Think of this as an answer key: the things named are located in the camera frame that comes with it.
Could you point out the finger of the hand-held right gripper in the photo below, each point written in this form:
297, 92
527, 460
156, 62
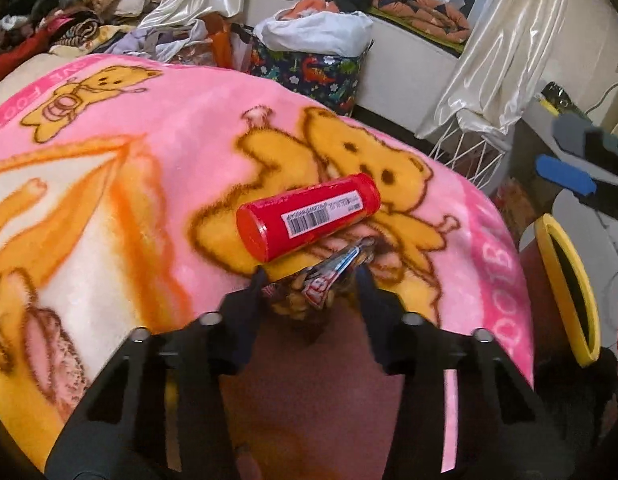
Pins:
579, 132
564, 174

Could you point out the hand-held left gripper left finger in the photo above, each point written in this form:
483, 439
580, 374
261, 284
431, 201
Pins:
244, 325

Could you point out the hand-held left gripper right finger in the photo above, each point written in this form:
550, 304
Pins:
376, 325

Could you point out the red white blue wrapper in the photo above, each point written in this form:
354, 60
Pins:
329, 270

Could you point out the yellow rimmed black trash bin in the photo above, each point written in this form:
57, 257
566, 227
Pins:
584, 340

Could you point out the dark green bag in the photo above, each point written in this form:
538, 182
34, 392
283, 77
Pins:
559, 95

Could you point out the orange cardboard box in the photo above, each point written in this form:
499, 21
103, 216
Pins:
514, 202

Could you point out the red cylindrical can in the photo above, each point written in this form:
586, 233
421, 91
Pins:
309, 210

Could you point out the pink bear printed blanket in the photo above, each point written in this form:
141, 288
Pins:
164, 170

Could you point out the orange triangle pattern quilt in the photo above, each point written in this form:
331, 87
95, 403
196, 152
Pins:
424, 10

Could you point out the dinosaur print laundry basket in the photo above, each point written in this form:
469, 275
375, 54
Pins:
314, 77

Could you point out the floral tote bag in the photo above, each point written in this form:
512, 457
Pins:
209, 50

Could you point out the pile of clothes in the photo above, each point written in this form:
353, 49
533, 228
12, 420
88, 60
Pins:
64, 5

